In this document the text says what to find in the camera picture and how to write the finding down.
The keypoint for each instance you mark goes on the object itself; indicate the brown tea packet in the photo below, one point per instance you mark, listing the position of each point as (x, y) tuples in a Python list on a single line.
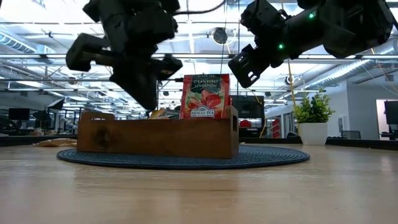
[(56, 142)]

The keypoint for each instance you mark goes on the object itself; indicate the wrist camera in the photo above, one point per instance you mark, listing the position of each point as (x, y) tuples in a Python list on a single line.
[(169, 67), (264, 17)]

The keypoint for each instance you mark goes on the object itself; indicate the round dark blue placemat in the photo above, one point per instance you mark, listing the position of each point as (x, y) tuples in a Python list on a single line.
[(273, 157)]

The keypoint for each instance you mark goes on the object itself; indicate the red storage bins rack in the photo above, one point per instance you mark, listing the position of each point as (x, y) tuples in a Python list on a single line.
[(275, 127)]

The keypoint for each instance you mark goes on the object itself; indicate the green plant in white pot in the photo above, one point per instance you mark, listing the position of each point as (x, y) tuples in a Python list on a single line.
[(314, 133)]

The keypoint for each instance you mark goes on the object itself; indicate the wooden compartment box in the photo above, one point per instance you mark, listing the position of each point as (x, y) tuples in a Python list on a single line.
[(155, 138)]

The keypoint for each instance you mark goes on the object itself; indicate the red strawberry tea packet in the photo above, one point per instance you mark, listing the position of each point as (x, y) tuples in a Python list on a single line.
[(205, 96)]

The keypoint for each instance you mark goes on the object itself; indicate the black computer monitor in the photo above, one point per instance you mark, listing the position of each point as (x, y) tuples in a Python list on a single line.
[(391, 112), (252, 109), (18, 114)]

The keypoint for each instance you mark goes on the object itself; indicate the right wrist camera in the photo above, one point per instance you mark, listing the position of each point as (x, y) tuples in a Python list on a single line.
[(264, 17)]

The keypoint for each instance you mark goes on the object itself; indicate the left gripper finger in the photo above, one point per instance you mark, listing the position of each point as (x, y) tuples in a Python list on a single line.
[(143, 84)]

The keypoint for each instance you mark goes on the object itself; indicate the orange tea packet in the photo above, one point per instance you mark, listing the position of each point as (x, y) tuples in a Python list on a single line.
[(163, 114)]

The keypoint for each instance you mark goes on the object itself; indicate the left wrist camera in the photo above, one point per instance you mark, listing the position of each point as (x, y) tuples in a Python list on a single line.
[(169, 67)]

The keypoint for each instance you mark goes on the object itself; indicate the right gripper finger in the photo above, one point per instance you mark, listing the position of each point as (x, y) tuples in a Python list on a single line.
[(253, 73), (245, 59)]

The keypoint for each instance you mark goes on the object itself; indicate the silver air duct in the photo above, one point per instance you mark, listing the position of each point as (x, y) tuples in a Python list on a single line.
[(342, 73)]

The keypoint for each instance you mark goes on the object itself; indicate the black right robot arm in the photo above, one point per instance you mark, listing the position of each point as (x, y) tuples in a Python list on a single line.
[(342, 28)]

